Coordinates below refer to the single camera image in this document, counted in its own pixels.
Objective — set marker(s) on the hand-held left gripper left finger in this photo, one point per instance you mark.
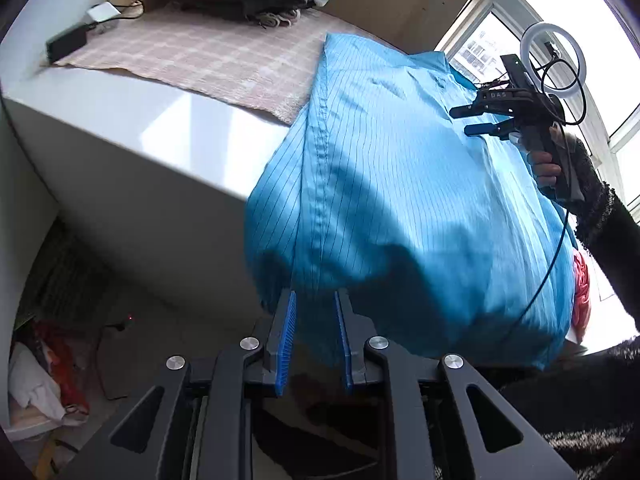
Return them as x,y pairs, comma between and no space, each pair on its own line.
285,345

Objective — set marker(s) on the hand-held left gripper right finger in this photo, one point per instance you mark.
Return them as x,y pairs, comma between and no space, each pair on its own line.
344,345

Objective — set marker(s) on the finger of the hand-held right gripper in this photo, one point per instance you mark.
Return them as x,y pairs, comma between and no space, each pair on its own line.
485,130
465,111

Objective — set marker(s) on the blue striped garment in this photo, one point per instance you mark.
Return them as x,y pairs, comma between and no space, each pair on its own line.
400,185

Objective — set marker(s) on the person's right forearm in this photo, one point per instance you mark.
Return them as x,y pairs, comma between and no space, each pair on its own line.
600,210

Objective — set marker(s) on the person's right hand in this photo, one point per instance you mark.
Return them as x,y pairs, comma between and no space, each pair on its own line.
547,172

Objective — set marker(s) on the light wooden cabinet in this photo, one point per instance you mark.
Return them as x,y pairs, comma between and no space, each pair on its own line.
400,0

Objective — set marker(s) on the pink cloth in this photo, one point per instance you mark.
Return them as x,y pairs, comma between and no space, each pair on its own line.
581,300

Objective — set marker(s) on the red cloth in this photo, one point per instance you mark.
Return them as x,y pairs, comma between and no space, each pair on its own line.
60,360

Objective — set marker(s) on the person's black fuzzy clothing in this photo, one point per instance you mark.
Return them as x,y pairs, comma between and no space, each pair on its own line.
575,410

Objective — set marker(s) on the white bed platform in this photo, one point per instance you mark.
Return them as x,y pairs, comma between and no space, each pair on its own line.
125,160

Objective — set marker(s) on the white plastic bag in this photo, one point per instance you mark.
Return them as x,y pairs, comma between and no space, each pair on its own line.
35,385

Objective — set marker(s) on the pink plaid blanket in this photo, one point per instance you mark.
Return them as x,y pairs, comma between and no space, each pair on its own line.
200,55

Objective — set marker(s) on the black power brick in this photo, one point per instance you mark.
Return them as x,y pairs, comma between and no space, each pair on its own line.
65,42

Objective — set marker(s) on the white power adapter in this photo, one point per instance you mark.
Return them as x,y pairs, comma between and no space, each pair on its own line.
102,11

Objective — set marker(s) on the white bay window frame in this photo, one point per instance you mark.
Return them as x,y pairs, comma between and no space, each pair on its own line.
477,10

